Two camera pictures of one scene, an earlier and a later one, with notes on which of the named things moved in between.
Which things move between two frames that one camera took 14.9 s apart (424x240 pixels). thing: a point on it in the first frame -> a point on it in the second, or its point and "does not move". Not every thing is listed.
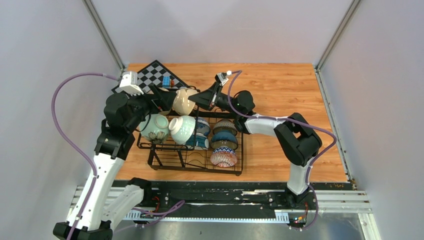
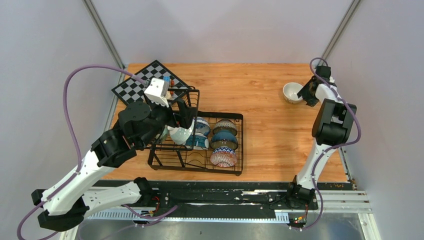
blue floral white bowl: (201, 126) does not move
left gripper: (159, 100) -> (185, 118)
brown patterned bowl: (225, 125) does not move
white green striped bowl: (182, 128) does not move
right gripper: (209, 98) -> (304, 93)
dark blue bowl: (224, 139) does not move
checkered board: (153, 73) does not move
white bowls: (181, 104) -> (290, 91)
